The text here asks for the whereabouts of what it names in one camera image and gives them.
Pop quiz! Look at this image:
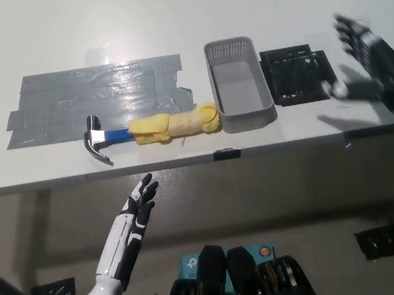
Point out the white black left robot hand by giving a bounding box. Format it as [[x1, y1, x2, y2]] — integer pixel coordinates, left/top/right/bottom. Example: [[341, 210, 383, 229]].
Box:
[[84, 172, 171, 289]]

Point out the gray duct tape patch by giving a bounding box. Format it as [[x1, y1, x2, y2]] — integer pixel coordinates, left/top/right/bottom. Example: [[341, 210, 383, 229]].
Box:
[[0, 51, 201, 151]]

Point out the blue hammer yellow cloth wrap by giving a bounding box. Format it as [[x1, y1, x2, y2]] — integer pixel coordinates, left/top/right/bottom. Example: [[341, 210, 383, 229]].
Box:
[[80, 98, 226, 169]]

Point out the gray perforated plastic container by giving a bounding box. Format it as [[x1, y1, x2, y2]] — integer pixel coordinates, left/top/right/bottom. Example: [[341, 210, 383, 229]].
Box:
[[201, 32, 278, 136]]

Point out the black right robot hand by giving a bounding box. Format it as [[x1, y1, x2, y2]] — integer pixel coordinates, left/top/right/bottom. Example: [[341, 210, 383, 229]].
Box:
[[313, 8, 393, 104]]

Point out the black tape patch on desk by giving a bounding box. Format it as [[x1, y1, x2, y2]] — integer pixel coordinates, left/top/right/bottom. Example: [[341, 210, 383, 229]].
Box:
[[258, 40, 341, 108]]

